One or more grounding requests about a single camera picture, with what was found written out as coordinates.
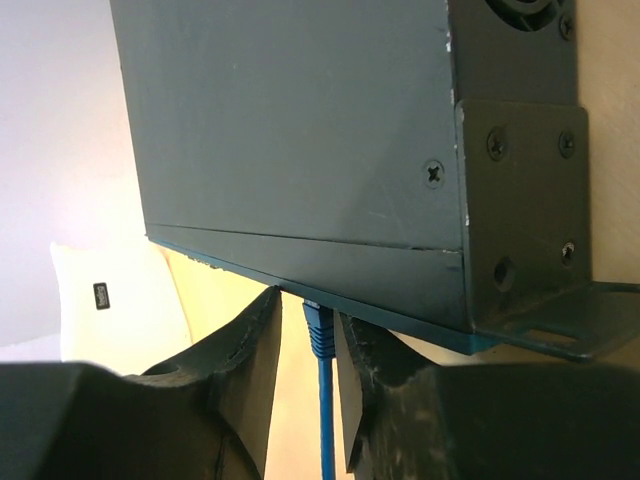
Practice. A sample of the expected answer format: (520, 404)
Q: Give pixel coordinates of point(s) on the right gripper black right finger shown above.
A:
(390, 420)

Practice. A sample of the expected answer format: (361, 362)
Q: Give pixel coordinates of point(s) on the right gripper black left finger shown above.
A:
(205, 413)

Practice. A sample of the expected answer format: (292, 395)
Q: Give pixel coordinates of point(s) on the dark network switch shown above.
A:
(419, 165)

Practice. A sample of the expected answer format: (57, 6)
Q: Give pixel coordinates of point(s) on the white plastic tub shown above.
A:
(119, 307)

